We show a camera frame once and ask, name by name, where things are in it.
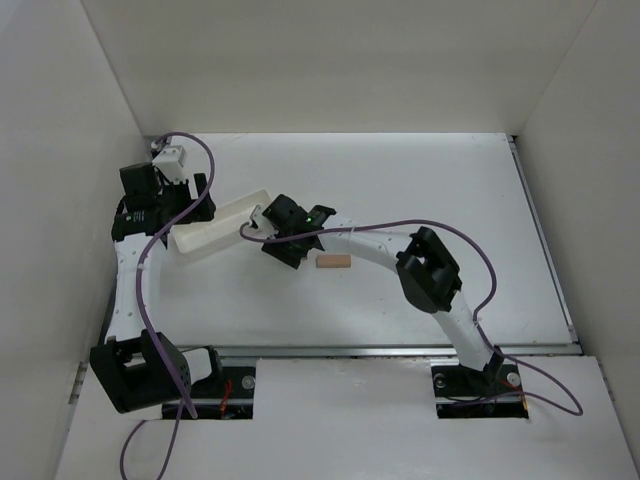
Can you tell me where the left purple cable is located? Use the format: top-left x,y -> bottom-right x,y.
118,131 -> 217,480

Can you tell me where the aluminium rail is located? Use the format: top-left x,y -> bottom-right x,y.
216,343 -> 583,358
506,135 -> 582,350

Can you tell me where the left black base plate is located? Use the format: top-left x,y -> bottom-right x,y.
191,363 -> 257,405

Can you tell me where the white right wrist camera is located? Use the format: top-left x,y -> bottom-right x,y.
250,204 -> 276,237

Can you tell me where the white plastic tray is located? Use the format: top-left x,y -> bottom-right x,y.
171,189 -> 272,260

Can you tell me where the right aluminium rail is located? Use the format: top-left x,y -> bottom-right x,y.
506,135 -> 582,350

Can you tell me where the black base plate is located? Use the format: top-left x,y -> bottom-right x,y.
191,363 -> 257,405
431,364 -> 522,401

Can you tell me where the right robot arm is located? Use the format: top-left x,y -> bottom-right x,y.
251,195 -> 502,396

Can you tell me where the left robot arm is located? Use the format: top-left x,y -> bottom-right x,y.
90,160 -> 222,413

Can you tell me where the front aluminium rail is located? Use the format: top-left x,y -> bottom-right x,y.
216,343 -> 583,358

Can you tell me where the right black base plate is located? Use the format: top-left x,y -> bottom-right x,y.
431,364 -> 522,401

